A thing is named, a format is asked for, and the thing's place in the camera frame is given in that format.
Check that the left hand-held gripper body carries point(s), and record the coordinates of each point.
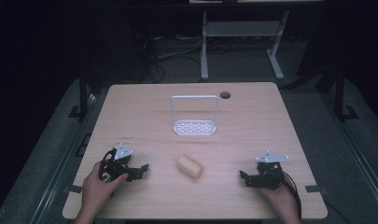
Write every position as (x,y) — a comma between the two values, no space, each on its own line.
(123,151)

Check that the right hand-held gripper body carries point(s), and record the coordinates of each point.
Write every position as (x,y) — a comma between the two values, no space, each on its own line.
(270,174)

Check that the beige cylindrical roll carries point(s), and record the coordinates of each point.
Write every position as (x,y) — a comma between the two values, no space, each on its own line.
(190,166)

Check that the person's right hand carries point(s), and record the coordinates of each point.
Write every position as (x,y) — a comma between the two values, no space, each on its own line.
(281,200)

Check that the person's left hand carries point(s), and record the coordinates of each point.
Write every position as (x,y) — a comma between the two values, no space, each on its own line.
(95,193)

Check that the grey tape strip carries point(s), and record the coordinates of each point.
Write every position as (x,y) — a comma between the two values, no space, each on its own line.
(315,188)
(73,188)

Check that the black metal frame post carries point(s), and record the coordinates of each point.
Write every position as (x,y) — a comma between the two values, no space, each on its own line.
(339,96)

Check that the white metal desk frame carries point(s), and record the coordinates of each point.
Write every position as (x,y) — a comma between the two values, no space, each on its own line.
(239,28)

